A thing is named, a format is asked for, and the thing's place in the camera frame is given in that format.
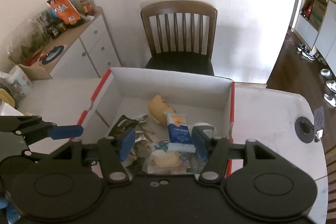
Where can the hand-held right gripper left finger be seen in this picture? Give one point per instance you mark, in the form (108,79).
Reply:
(127,144)

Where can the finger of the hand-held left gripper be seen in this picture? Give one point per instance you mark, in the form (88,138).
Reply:
(31,154)
(67,132)

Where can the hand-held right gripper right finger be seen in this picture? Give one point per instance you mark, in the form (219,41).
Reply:
(198,142)

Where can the dark snack packet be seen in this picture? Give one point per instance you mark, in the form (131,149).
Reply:
(123,124)

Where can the blue snack packet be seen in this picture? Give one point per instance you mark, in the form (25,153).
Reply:
(178,132)

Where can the clear bag of bread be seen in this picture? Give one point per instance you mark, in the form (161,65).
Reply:
(165,161)

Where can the yellow squishy animal toy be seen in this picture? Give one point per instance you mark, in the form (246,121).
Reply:
(157,108)

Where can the red cardboard box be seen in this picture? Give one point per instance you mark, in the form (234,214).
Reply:
(170,85)

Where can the wooden desktop organizer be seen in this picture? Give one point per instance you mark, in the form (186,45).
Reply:
(34,71)

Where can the blue cloth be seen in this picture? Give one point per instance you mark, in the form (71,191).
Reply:
(9,209)

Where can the printed tissue pack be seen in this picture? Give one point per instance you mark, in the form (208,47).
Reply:
(21,81)

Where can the round dark coaster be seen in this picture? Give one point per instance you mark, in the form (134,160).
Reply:
(52,54)

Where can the white drawer cabinet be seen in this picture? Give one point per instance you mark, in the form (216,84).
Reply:
(89,50)

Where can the black round table socket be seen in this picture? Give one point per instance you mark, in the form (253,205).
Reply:
(304,132)

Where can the orange snack bag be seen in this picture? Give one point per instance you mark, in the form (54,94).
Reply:
(64,10)

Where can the grey card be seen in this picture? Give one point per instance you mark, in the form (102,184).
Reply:
(319,116)

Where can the red-lidded jar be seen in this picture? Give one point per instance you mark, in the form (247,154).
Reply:
(87,6)

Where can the brown wooden chair, dark seat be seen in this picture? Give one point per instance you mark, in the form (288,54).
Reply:
(178,7)

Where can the white slipper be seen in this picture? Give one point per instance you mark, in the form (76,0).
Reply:
(325,73)
(330,100)
(331,86)

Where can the dark sneaker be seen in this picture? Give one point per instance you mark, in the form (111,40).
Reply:
(309,54)
(302,47)

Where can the white lower cabinet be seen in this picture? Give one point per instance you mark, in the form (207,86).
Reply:
(325,48)

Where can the red bag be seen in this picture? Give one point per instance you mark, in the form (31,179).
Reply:
(307,10)

